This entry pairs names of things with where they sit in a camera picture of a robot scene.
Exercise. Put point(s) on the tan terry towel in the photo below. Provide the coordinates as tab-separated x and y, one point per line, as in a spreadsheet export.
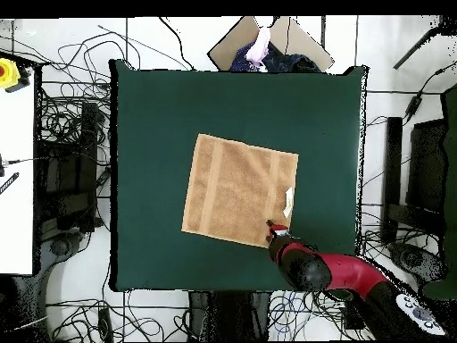
235	189

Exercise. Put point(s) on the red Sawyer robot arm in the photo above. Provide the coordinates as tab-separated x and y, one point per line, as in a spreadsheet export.
342	271

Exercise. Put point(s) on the black flat panel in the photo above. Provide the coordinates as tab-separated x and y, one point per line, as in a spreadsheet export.
426	164

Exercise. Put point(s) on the grey wheeled stand base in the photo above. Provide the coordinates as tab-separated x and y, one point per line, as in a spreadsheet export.
60	247
414	259

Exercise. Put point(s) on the dark green table cloth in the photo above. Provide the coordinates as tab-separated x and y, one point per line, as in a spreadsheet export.
160	107

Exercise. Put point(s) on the dark navy garment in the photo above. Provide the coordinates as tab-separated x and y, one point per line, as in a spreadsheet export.
292	63

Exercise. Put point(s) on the blue dotted garment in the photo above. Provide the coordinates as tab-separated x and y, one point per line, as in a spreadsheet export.
240	59

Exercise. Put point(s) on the green fabric sheet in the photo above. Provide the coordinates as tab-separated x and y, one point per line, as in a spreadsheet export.
450	178

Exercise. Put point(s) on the pink garment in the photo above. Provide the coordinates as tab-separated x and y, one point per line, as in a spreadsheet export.
262	44

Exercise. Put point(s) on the brown cardboard box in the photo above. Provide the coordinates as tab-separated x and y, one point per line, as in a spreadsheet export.
228	46

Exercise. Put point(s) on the black power adapter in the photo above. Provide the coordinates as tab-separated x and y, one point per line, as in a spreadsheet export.
413	105

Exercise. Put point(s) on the black power strip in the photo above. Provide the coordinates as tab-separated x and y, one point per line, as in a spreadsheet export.
105	323

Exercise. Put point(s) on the black equipment rack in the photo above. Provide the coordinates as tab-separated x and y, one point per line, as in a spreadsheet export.
71	160

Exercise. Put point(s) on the black tripod leg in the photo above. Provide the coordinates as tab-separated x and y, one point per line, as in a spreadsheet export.
414	48

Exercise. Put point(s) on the white desk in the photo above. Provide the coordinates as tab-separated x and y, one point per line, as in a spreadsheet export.
16	178

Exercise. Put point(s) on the yellow emergency stop button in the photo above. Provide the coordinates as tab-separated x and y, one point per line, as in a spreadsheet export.
7	73

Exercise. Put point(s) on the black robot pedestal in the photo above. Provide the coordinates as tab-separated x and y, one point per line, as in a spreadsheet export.
228	314

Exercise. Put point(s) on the black metal post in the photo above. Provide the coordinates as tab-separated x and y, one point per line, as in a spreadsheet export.
392	160

